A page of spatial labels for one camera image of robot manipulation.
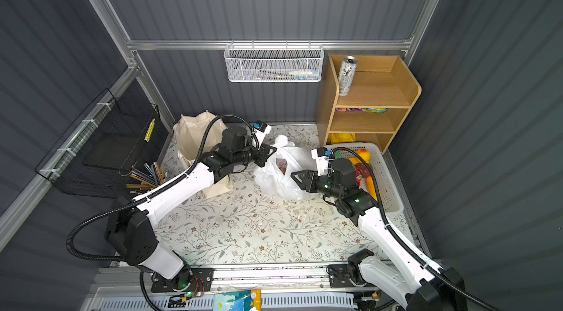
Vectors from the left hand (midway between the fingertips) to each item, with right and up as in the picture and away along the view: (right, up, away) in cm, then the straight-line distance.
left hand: (277, 148), depth 79 cm
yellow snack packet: (+32, +5, +31) cm, 45 cm away
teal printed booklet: (-9, -48, -10) cm, 50 cm away
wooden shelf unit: (+43, +22, +10) cm, 50 cm away
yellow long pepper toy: (+27, -11, -19) cm, 35 cm away
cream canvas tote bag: (-37, +8, +16) cm, 41 cm away
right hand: (+7, -10, -5) cm, 13 cm away
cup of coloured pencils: (-53, -11, +8) cm, 54 cm away
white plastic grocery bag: (-1, -10, -2) cm, 10 cm away
